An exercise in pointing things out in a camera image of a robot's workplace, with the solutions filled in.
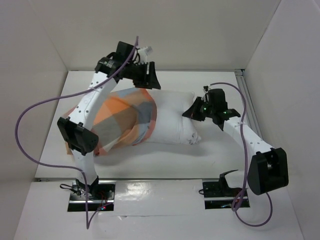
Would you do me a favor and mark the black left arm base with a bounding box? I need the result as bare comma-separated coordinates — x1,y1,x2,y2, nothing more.
59,181,116,212

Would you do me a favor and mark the white pillow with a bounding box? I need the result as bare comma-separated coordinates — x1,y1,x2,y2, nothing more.
146,89,202,145

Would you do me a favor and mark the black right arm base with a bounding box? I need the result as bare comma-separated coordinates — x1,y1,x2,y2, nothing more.
198,179,242,210

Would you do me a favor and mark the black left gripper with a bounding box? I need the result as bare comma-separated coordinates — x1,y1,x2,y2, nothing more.
124,60,161,90

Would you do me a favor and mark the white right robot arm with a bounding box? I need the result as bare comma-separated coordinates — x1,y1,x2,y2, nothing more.
182,86,289,195

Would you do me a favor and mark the orange grey checked pillowcase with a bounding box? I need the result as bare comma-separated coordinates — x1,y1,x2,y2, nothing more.
64,88,158,157

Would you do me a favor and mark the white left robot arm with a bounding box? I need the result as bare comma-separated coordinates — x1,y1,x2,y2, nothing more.
57,41,161,200

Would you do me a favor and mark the aluminium table edge rail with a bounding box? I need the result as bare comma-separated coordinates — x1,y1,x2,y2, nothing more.
234,69,262,137

